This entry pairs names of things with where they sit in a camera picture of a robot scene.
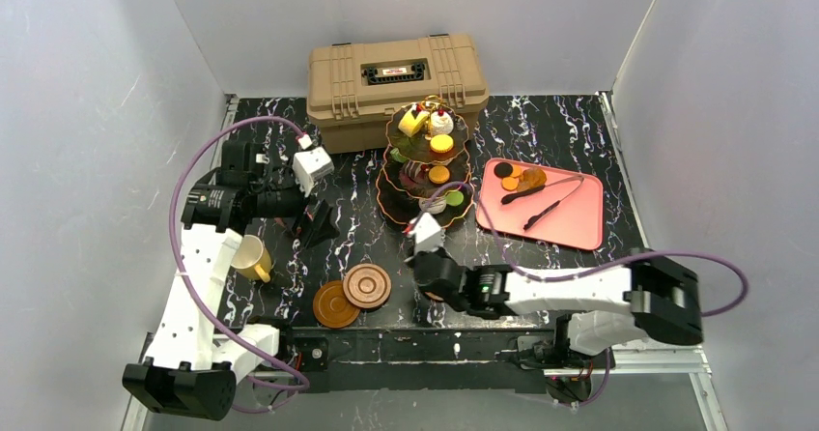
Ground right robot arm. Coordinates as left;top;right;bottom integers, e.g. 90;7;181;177
408;248;704;356

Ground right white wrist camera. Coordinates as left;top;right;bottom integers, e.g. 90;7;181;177
405;213;445;256

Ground metal tongs black handle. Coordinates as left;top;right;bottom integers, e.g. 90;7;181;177
500;175;585;231

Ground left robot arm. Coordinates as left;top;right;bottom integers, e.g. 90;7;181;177
122;136;338;420

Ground tan plastic toolbox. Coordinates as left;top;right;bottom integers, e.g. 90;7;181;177
306;34;490;154

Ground stack of wooden coasters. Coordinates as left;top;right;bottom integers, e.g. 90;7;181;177
312;280;360;329

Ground black three tier cake stand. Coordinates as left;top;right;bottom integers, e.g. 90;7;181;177
376;95;473;228

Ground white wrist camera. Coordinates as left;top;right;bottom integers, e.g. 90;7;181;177
405;213;445;256
292;134;334;197

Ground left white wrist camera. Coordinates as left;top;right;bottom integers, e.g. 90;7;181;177
292;134;334;197

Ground yellow dotted biscuit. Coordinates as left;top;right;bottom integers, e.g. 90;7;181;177
429;134;455;155
428;165;451;185

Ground yellow roll cake with cherry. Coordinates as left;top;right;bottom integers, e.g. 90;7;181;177
398;109;430;137

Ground wooden coaster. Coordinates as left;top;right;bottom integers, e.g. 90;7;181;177
423;292;444;302
342;263;392;309

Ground white chocolate drizzled donut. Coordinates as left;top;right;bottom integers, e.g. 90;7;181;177
418;196;447;216

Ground green macaron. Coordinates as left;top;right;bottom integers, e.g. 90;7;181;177
444;189;465;207

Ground grey powdered cake ball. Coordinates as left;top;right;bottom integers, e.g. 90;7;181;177
428;109;454;137

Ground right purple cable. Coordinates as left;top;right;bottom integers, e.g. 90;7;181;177
409;181;749;410

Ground brown bread bun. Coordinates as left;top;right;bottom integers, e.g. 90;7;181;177
516;167;547;192

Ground chocolate layered cake slice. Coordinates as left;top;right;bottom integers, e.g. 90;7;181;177
399;160;429;185

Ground green layered cake slice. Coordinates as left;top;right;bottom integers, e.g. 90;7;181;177
389;148;408;163

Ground black sandwich cookie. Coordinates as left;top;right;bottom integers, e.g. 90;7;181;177
493;161;514;179

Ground pink serving tray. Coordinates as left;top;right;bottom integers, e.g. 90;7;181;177
476;158;604;250

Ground yellow mug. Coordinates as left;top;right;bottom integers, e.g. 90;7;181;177
231;235;272;283

